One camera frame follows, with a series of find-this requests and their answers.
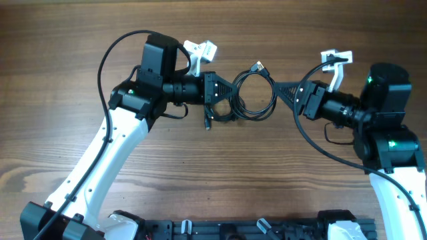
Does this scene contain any black USB cable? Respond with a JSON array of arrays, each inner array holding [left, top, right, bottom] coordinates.
[[203, 96, 240, 131], [232, 60, 278, 121]]

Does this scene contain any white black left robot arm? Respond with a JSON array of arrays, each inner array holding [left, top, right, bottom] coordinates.
[[20, 31, 236, 239]]

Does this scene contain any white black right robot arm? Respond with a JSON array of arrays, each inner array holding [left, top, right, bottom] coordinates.
[[273, 58, 426, 239]]

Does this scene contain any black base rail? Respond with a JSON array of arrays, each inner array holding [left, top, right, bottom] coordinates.
[[145, 219, 328, 240]]

